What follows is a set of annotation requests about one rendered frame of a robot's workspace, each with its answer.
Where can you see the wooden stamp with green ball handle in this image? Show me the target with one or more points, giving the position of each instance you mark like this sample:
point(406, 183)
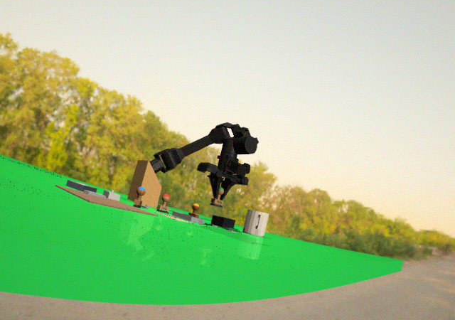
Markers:
point(217, 202)

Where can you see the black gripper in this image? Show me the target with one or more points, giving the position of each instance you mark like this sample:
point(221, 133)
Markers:
point(217, 172)

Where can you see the beige mug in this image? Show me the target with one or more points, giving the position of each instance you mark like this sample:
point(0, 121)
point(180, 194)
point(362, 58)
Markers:
point(255, 222)

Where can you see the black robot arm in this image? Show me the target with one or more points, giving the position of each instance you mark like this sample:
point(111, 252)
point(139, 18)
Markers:
point(241, 143)

